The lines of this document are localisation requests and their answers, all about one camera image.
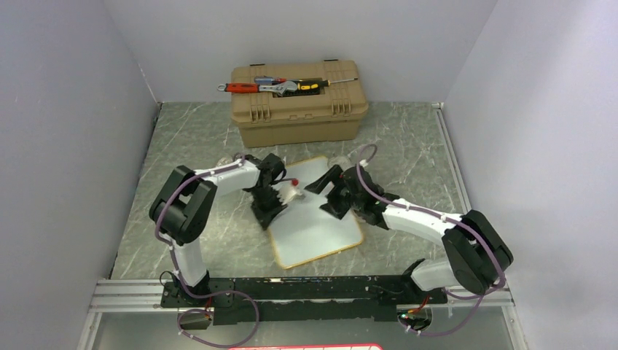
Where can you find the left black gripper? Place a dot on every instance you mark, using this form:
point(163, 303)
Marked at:
point(265, 216)

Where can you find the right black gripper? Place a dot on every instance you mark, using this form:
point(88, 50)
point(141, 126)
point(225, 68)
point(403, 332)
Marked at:
point(318, 186)

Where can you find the yellow framed whiteboard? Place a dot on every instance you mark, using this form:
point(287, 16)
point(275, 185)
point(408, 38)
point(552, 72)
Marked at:
point(303, 232)

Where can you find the grey mesh scrubbing pad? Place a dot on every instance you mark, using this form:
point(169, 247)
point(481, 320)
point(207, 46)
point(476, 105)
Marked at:
point(343, 161)

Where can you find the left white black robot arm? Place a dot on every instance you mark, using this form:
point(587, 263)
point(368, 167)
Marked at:
point(182, 208)

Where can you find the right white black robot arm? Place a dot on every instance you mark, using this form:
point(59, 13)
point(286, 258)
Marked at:
point(476, 256)

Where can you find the grey scrubbing pad left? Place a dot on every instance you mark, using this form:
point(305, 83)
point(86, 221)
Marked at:
point(229, 161)

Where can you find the tan plastic toolbox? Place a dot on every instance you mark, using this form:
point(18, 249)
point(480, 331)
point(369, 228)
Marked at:
point(332, 112)

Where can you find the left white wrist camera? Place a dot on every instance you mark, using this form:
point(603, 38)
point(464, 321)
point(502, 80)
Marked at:
point(290, 191)

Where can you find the black aluminium base frame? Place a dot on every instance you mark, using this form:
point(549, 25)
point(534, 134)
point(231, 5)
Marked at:
point(236, 300)

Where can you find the yellow black handled screwdriver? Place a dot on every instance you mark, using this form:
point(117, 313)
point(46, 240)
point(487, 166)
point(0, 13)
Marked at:
point(316, 84)

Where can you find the red handled adjustable wrench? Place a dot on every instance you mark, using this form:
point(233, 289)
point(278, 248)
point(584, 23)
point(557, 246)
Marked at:
point(244, 88)

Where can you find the blue red handled screwdriver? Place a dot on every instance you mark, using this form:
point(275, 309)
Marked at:
point(266, 80)

